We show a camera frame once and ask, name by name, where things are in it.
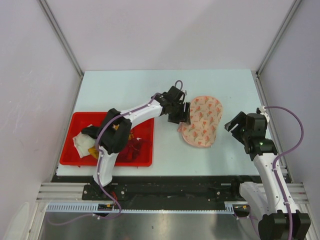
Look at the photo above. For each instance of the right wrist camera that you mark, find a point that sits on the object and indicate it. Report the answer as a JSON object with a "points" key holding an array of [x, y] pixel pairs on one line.
{"points": [[263, 111]]}

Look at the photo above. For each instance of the yellow garment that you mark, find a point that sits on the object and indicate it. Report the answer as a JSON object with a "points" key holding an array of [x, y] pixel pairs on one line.
{"points": [[95, 153]]}

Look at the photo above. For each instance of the white garment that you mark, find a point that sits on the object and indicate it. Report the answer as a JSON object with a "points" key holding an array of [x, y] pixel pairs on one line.
{"points": [[82, 143]]}

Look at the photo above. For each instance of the white slotted cable duct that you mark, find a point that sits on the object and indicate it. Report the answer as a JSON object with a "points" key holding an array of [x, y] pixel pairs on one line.
{"points": [[103, 208]]}

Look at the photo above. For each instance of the red plastic bin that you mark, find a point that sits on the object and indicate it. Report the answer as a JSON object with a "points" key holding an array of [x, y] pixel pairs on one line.
{"points": [[80, 120]]}

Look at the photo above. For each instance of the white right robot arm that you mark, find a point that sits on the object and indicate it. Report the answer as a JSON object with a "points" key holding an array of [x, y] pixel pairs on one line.
{"points": [[278, 216]]}

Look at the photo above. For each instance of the left aluminium frame post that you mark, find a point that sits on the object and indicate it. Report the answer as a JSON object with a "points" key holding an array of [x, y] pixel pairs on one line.
{"points": [[47, 11]]}

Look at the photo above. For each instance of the aluminium frame post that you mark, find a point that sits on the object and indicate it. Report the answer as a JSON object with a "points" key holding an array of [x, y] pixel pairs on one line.
{"points": [[279, 35], [47, 11]]}

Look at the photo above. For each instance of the dark red garment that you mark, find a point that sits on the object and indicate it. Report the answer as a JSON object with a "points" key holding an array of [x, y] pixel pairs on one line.
{"points": [[137, 152]]}

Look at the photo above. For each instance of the right aluminium frame post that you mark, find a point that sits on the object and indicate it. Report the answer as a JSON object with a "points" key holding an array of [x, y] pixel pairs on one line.
{"points": [[279, 35]]}

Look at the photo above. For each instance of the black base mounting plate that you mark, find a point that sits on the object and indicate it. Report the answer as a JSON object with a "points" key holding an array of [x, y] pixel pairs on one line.
{"points": [[125, 188]]}

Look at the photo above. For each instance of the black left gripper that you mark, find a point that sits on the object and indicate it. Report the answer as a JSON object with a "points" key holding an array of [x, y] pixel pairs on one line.
{"points": [[181, 118]]}

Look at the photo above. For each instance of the black garment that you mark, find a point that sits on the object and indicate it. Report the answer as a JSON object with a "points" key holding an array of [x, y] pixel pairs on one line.
{"points": [[92, 131]]}

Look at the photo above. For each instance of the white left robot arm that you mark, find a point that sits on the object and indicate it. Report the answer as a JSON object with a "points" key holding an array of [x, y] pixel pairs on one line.
{"points": [[113, 134]]}

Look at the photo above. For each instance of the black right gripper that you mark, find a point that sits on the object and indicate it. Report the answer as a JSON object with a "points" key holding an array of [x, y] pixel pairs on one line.
{"points": [[239, 118]]}

